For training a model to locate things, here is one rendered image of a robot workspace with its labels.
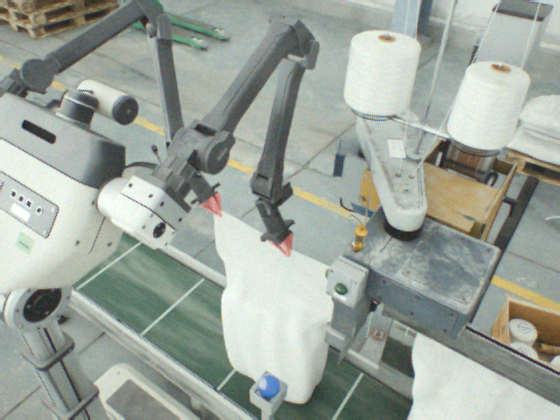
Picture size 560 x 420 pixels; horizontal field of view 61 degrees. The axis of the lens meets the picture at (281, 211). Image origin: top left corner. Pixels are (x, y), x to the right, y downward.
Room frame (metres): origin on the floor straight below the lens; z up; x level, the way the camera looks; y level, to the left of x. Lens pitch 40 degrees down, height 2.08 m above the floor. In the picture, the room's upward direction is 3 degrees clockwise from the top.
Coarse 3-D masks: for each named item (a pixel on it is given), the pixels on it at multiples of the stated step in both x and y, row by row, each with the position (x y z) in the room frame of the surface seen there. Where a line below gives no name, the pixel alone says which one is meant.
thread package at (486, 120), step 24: (480, 72) 0.95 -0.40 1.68; (504, 72) 0.95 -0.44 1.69; (456, 96) 1.00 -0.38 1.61; (480, 96) 0.92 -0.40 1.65; (504, 96) 0.90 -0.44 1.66; (456, 120) 0.95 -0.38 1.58; (480, 120) 0.91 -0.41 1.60; (504, 120) 0.90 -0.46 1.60; (480, 144) 0.90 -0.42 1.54; (504, 144) 0.91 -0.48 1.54
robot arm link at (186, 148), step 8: (184, 136) 0.87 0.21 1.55; (192, 136) 0.87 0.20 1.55; (200, 136) 0.87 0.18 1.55; (208, 136) 0.87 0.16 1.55; (176, 144) 0.85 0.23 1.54; (184, 144) 0.85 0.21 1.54; (192, 144) 0.85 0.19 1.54; (200, 144) 0.84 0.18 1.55; (168, 152) 0.83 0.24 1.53; (176, 152) 0.83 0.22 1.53; (184, 152) 0.82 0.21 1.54; (192, 152) 0.82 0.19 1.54; (184, 160) 0.81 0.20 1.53; (192, 160) 0.82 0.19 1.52
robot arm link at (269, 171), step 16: (288, 64) 1.13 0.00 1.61; (304, 64) 1.12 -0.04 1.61; (288, 80) 1.12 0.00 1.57; (288, 96) 1.11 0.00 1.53; (272, 112) 1.11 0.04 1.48; (288, 112) 1.11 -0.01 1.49; (272, 128) 1.09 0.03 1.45; (288, 128) 1.11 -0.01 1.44; (272, 144) 1.08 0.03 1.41; (272, 160) 1.06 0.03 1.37; (256, 176) 1.06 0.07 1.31; (272, 176) 1.04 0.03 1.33
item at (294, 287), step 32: (224, 224) 1.18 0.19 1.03; (224, 256) 1.18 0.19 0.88; (256, 256) 1.09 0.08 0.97; (256, 288) 1.06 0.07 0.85; (288, 288) 1.02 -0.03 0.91; (320, 288) 0.96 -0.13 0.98; (224, 320) 1.05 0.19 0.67; (256, 320) 0.98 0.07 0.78; (288, 320) 0.95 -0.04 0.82; (320, 320) 0.94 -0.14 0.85; (256, 352) 0.97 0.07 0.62; (288, 352) 0.91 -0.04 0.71; (320, 352) 0.93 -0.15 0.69; (288, 384) 0.90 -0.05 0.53
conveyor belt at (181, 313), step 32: (128, 256) 1.63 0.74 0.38; (160, 256) 1.64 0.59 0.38; (96, 288) 1.42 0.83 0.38; (128, 288) 1.43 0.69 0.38; (160, 288) 1.44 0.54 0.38; (192, 288) 1.44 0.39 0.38; (128, 320) 1.25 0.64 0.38; (160, 320) 1.26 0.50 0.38; (192, 320) 1.27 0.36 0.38; (192, 352) 1.11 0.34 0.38; (224, 352) 1.11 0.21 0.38; (224, 384) 0.97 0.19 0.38; (320, 384) 0.99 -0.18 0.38; (352, 384) 1.00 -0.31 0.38; (256, 416) 0.85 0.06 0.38; (288, 416) 0.86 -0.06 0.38; (320, 416) 0.86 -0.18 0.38; (352, 416) 0.87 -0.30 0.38; (384, 416) 0.88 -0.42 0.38
